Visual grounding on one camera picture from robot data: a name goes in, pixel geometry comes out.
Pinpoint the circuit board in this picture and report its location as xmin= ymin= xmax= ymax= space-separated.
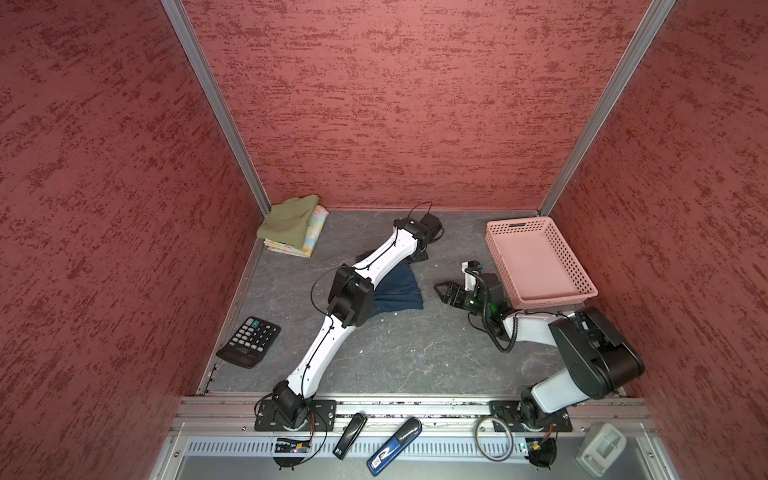
xmin=274 ymin=437 xmax=313 ymax=455
xmin=527 ymin=438 xmax=558 ymax=469

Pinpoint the floral pastel skirt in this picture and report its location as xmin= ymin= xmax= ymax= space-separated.
xmin=264 ymin=205 xmax=329 ymax=258

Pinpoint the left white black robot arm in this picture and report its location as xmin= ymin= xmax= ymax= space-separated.
xmin=271 ymin=212 xmax=444 ymax=429

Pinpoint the pink plastic basket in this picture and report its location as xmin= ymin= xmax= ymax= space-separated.
xmin=485 ymin=217 xmax=598 ymax=310

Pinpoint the black calculator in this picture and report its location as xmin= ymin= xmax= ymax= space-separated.
xmin=216 ymin=316 xmax=281 ymax=369

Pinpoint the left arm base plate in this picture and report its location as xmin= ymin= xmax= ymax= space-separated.
xmin=253 ymin=398 xmax=337 ymax=432

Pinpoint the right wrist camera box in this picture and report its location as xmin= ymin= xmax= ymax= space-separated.
xmin=461 ymin=260 xmax=484 ymax=291

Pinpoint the right circuit board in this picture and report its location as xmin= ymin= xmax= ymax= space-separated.
xmin=527 ymin=438 xmax=558 ymax=469

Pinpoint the left circuit board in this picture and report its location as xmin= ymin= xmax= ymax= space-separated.
xmin=274 ymin=437 xmax=313 ymax=455

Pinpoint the coiled grey cable ring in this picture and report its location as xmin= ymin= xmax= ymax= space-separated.
xmin=475 ymin=416 xmax=515 ymax=463

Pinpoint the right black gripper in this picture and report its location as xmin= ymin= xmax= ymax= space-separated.
xmin=433 ymin=282 xmax=489 ymax=318

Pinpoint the blue black stapler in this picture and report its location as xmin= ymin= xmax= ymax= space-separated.
xmin=366 ymin=417 xmax=422 ymax=477

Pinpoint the olive green skirt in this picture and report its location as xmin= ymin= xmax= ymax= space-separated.
xmin=257 ymin=194 xmax=320 ymax=248

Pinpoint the dark blue skirt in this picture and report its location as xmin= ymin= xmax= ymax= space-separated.
xmin=370 ymin=259 xmax=423 ymax=318

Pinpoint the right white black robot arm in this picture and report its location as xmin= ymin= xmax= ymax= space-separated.
xmin=433 ymin=266 xmax=646 ymax=432

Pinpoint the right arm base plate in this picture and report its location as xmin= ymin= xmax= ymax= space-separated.
xmin=489 ymin=399 xmax=573 ymax=433

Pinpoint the grey plastic holder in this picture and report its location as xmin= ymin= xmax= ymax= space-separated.
xmin=575 ymin=422 xmax=627 ymax=478

